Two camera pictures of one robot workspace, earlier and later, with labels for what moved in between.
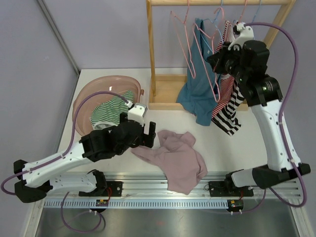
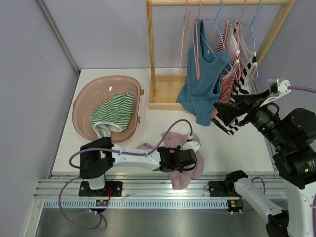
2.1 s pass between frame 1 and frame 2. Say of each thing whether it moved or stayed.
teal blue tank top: stayed
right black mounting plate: stayed
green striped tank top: stayed
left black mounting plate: stayed
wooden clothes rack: stayed
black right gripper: moved
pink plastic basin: stayed
